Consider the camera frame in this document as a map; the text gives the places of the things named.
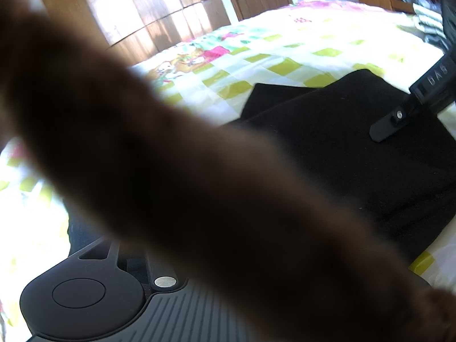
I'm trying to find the floral checked bed sheet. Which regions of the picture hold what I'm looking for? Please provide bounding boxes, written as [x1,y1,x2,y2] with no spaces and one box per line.
[0,0,456,335]

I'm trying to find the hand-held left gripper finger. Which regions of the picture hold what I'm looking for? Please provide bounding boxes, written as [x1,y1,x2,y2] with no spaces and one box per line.
[68,236,188,294]

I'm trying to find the brown cloth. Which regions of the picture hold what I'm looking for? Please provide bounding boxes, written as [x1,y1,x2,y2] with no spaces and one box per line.
[0,0,456,342]

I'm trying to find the black pants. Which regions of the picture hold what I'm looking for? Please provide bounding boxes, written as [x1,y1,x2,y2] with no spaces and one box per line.
[228,68,456,268]

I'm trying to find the grey knit folded garment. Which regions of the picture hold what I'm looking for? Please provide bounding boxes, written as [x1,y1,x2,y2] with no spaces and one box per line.
[423,33,450,50]

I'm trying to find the wooden wardrobe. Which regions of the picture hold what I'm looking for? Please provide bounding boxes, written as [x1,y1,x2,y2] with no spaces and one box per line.
[31,0,232,65]

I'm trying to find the pale folded garment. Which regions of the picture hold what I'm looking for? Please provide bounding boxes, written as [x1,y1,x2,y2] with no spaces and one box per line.
[413,3,445,37]

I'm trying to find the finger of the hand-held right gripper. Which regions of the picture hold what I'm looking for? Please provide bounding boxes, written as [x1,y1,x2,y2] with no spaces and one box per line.
[370,100,424,143]

